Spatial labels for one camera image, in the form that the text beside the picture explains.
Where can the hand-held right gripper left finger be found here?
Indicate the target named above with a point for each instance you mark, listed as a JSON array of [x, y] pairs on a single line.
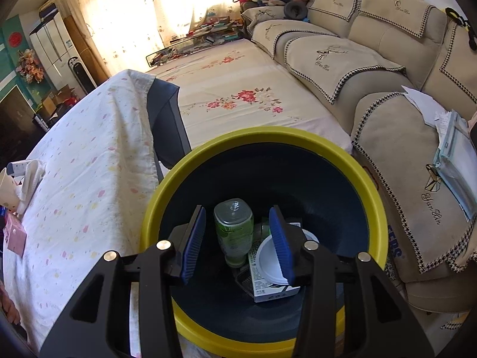
[[192, 246]]

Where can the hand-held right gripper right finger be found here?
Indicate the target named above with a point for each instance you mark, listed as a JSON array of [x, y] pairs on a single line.
[[281, 246]]

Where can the white bowl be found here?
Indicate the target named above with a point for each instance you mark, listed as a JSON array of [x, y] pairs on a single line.
[[265, 261]]

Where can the green label bottle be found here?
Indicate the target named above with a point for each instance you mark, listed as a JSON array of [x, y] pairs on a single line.
[[233, 231]]

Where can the white green carton box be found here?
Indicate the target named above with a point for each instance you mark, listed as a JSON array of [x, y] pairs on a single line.
[[268, 292]]

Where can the yellow rimmed trash bin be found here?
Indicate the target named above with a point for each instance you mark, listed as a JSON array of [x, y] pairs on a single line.
[[261, 134]]

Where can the dark chair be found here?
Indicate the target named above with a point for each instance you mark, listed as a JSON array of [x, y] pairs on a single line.
[[164, 119]]

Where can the white dotted tablecloth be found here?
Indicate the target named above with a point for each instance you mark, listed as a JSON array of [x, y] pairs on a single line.
[[93, 156]]

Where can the floral bed sheet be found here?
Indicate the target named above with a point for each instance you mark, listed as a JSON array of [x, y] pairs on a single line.
[[246, 89]]

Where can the pink box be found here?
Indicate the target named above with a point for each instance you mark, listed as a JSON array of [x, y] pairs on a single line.
[[15, 236]]

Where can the clear plastic document bag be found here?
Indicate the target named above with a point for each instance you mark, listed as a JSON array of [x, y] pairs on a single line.
[[456, 171]]

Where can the cream paper cup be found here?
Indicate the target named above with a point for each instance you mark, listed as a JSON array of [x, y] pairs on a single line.
[[8, 190]]

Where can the open cardboard box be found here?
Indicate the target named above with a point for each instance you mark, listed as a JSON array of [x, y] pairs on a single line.
[[61, 95]]

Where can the beige sofa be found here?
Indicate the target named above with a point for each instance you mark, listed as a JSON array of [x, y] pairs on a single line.
[[372, 67]]

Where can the white paper sheets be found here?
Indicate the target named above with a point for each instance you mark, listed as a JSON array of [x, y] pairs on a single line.
[[425, 104]]

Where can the black tower fan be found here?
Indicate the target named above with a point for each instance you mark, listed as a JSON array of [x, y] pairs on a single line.
[[82, 76]]

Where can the glass coffee table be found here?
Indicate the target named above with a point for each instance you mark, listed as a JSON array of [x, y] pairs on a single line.
[[201, 39]]

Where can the large curved television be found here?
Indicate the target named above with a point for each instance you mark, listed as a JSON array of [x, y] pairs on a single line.
[[15, 119]]

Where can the cream sheer curtain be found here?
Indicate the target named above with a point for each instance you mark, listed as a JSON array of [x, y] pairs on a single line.
[[156, 7]]

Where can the hanging flower decoration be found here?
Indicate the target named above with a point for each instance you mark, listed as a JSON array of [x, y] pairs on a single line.
[[30, 65]]

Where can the white refrigerator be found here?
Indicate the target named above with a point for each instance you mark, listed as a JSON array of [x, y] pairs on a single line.
[[52, 44]]

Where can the red round wall ornament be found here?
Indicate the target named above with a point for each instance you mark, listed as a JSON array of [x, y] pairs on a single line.
[[15, 39]]

